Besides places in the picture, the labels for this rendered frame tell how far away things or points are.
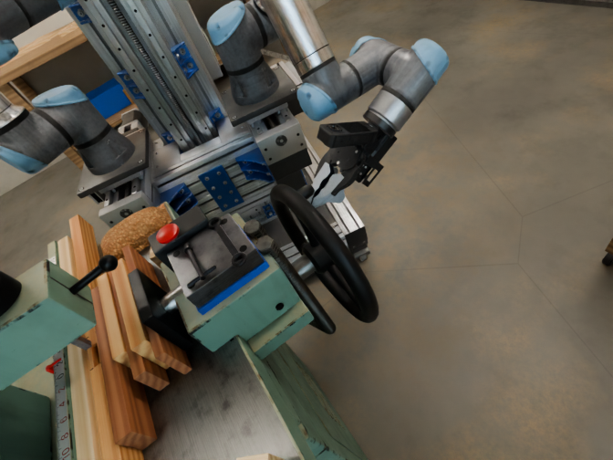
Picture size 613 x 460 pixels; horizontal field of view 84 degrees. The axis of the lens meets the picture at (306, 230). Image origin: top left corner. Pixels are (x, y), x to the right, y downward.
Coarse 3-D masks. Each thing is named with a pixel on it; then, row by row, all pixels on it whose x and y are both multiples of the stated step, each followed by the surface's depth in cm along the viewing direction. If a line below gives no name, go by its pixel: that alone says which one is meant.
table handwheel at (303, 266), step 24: (288, 192) 52; (288, 216) 68; (312, 216) 48; (312, 240) 57; (336, 240) 47; (312, 264) 59; (336, 264) 48; (336, 288) 69; (360, 288) 48; (360, 312) 57
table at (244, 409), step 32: (288, 320) 48; (192, 352) 46; (224, 352) 44; (256, 352) 47; (192, 384) 43; (224, 384) 41; (256, 384) 40; (160, 416) 41; (192, 416) 40; (224, 416) 39; (256, 416) 38; (288, 416) 40; (160, 448) 39; (192, 448) 38; (224, 448) 37; (256, 448) 36; (288, 448) 35
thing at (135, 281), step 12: (132, 276) 44; (144, 276) 46; (132, 288) 43; (144, 288) 42; (156, 288) 47; (180, 288) 45; (144, 300) 41; (156, 300) 43; (168, 300) 44; (144, 312) 40; (156, 312) 41; (168, 312) 45; (144, 324) 39; (156, 324) 40; (168, 324) 42; (180, 324) 46; (168, 336) 42; (180, 336) 43
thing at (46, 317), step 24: (48, 264) 39; (24, 288) 37; (48, 288) 36; (24, 312) 34; (48, 312) 36; (72, 312) 37; (0, 336) 34; (24, 336) 36; (48, 336) 37; (72, 336) 39; (0, 360) 36; (24, 360) 37; (0, 384) 37
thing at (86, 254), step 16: (80, 224) 66; (80, 240) 62; (80, 256) 59; (96, 256) 63; (80, 272) 57; (96, 336) 47; (96, 384) 42; (96, 400) 41; (112, 432) 38; (112, 448) 36; (128, 448) 37
